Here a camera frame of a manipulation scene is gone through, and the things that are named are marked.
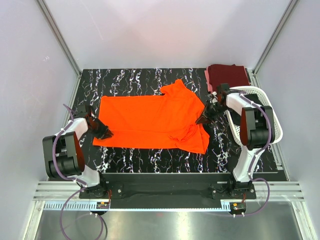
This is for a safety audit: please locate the folded pink t shirt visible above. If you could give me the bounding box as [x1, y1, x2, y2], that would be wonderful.
[204, 69, 213, 94]

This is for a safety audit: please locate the aluminium frame post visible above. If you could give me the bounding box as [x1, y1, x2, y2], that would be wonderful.
[35, 0, 82, 78]
[252, 0, 300, 75]

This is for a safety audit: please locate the folded maroon t shirt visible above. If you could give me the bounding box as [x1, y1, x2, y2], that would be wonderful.
[205, 64, 250, 92]

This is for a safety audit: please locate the aluminium front rail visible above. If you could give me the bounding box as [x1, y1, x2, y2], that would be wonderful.
[33, 181, 304, 202]

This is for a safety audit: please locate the orange t shirt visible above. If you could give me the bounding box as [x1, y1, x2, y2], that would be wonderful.
[93, 79, 210, 154]

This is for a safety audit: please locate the white plastic laundry basket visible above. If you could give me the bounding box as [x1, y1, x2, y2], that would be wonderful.
[224, 85, 284, 146]

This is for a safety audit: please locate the black t shirt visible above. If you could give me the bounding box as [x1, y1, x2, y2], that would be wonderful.
[245, 93, 264, 106]

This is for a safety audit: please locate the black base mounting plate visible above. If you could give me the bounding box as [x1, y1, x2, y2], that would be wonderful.
[78, 172, 257, 200]

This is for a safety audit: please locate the white slotted cable duct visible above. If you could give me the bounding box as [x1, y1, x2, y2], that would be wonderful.
[44, 200, 231, 213]

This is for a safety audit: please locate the right aluminium frame post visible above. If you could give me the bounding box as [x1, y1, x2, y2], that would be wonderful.
[252, 0, 300, 75]

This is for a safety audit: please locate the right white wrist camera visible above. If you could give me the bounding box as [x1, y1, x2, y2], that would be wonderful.
[209, 91, 218, 105]

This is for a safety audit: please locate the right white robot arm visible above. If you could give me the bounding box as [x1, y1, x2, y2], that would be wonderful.
[195, 83, 279, 199]

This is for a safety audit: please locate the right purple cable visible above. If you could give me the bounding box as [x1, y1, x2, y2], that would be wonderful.
[239, 91, 273, 217]

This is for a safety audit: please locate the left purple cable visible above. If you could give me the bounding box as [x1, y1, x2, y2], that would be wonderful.
[51, 103, 109, 240]

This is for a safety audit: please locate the purple cable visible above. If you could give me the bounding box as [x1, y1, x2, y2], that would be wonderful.
[239, 91, 273, 217]
[51, 103, 109, 240]

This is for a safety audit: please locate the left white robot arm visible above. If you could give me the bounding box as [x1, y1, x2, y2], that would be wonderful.
[42, 104, 113, 198]

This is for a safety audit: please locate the left aluminium frame post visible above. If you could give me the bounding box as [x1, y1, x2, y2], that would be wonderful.
[35, 0, 82, 78]

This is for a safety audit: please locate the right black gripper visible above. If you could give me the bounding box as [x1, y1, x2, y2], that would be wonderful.
[195, 100, 229, 125]

